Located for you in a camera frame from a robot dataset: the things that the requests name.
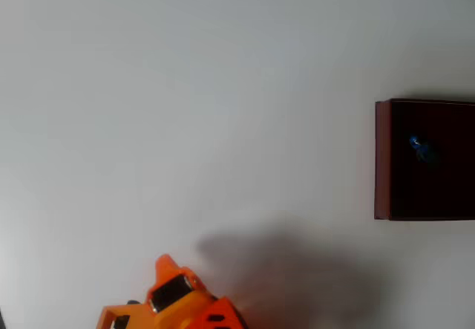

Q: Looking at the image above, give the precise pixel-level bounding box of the small blue toy figure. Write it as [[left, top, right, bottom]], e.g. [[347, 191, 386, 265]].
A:
[[407, 134, 441, 166]]

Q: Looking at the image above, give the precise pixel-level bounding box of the dark red box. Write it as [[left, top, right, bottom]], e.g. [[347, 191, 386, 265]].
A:
[[373, 97, 475, 221]]

